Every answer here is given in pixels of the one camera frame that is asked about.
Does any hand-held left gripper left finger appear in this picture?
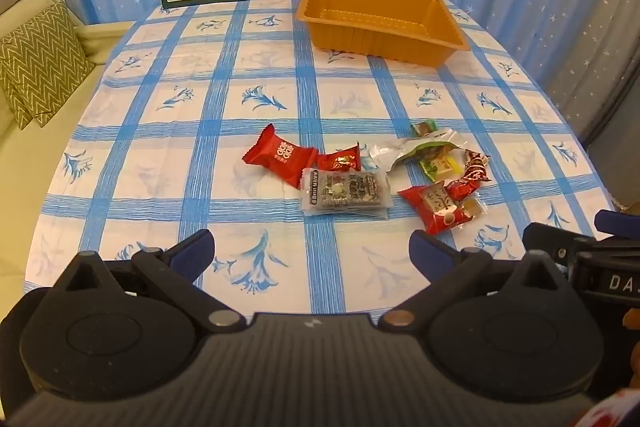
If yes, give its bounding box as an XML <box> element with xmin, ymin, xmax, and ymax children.
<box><xmin>52</xmin><ymin>229</ymin><xmax>242</xmax><ymax>333</ymax></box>

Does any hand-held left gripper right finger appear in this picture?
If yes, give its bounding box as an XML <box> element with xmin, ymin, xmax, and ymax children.
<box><xmin>377</xmin><ymin>231</ymin><xmax>572</xmax><ymax>333</ymax></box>

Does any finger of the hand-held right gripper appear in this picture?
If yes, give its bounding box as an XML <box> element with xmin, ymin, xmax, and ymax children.
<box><xmin>522</xmin><ymin>222</ymin><xmax>593</xmax><ymax>279</ymax></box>
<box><xmin>594</xmin><ymin>208</ymin><xmax>640</xmax><ymax>239</ymax></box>

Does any dark red foil candy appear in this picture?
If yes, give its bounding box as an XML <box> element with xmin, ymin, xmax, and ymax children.
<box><xmin>460</xmin><ymin>148</ymin><xmax>492</xmax><ymax>184</ymax></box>

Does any clear nut bar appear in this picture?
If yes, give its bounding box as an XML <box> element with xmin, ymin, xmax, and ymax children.
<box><xmin>300</xmin><ymin>167</ymin><xmax>391</xmax><ymax>220</ymax></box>

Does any small red gold candy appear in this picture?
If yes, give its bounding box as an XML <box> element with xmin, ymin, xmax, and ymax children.
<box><xmin>316</xmin><ymin>143</ymin><xmax>363</xmax><ymax>172</ymax></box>

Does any large red candy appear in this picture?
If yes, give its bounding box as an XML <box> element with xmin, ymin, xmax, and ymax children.
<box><xmin>243</xmin><ymin>123</ymin><xmax>321</xmax><ymax>188</ymax></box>

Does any orange plastic tray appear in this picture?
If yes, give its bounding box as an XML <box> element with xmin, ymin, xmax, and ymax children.
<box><xmin>296</xmin><ymin>0</ymin><xmax>471</xmax><ymax>68</ymax></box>

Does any person's right hand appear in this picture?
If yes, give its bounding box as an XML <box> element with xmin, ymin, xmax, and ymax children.
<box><xmin>621</xmin><ymin>309</ymin><xmax>640</xmax><ymax>390</ymax></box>

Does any red snack packet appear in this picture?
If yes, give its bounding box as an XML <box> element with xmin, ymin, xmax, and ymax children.
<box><xmin>397</xmin><ymin>184</ymin><xmax>475</xmax><ymax>235</ymax></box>

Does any green yellow wrapped candy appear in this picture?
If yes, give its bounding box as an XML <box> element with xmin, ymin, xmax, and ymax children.
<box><xmin>420</xmin><ymin>154</ymin><xmax>466</xmax><ymax>182</ymax></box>

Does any green white snack packet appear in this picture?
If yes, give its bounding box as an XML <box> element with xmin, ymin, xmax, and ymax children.
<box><xmin>370</xmin><ymin>127</ymin><xmax>471</xmax><ymax>172</ymax></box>

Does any small brown green candy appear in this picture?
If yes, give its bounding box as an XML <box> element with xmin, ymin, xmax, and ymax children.
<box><xmin>411</xmin><ymin>119</ymin><xmax>440</xmax><ymax>138</ymax></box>

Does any red white printed clothing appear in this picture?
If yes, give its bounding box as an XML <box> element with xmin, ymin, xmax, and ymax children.
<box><xmin>587</xmin><ymin>389</ymin><xmax>640</xmax><ymax>427</ymax></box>

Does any blue white checked tablecloth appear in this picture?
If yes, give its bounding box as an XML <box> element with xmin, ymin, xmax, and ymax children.
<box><xmin>24</xmin><ymin>0</ymin><xmax>618</xmax><ymax>323</ymax></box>

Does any cream sofa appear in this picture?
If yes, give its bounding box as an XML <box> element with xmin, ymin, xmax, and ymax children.
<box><xmin>0</xmin><ymin>0</ymin><xmax>136</xmax><ymax>268</ymax></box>

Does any green zigzag pillow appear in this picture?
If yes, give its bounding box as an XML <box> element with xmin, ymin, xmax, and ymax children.
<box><xmin>0</xmin><ymin>1</ymin><xmax>96</xmax><ymax>130</ymax></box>

